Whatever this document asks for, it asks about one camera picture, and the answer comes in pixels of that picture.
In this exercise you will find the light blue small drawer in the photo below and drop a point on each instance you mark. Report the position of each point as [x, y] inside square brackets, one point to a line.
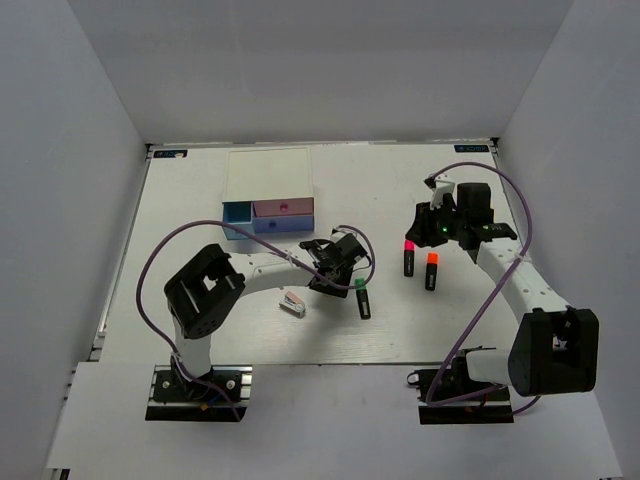
[239, 214]

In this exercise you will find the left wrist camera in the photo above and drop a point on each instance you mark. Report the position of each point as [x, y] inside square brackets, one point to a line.
[340, 231]

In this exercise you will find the left corner label sticker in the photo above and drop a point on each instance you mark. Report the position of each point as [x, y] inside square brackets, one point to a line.
[170, 154]

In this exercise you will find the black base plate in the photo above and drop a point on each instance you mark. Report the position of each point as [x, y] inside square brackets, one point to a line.
[490, 408]
[172, 398]

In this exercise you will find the orange cap black highlighter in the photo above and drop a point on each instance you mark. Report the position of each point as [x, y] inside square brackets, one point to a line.
[432, 260]

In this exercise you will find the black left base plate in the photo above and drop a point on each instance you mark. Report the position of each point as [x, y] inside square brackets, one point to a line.
[172, 398]

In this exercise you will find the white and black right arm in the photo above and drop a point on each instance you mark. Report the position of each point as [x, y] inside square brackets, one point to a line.
[555, 348]

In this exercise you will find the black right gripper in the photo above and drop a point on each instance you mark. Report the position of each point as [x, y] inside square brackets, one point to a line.
[422, 231]

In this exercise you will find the pink cap black highlighter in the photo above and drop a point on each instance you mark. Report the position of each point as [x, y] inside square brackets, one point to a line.
[408, 258]

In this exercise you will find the white drawer cabinet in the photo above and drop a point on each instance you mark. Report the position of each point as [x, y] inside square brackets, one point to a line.
[268, 174]

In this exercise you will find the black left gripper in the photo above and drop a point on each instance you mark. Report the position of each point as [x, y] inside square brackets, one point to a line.
[331, 290]

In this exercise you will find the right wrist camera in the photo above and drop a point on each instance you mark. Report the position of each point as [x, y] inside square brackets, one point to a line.
[440, 186]

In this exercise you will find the pink drawer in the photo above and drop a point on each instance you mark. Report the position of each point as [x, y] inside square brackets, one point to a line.
[284, 207]

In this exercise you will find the right corner label sticker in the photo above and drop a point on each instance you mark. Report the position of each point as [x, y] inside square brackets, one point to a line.
[470, 148]

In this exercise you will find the pink white small stapler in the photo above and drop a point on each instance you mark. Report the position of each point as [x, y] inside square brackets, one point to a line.
[293, 304]

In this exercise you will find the corner label sticker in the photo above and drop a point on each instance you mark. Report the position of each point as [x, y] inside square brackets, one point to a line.
[170, 154]
[470, 148]

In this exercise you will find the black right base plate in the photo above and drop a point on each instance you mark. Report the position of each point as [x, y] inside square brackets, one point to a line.
[490, 408]

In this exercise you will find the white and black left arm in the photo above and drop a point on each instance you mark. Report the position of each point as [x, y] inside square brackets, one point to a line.
[203, 292]

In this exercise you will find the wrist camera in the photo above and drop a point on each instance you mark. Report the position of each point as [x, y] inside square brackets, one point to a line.
[440, 186]
[340, 231]

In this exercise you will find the blue wide drawer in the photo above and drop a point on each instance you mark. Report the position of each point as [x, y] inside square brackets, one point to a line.
[283, 224]

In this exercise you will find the green cap black highlighter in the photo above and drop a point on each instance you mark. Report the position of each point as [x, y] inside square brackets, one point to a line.
[362, 298]

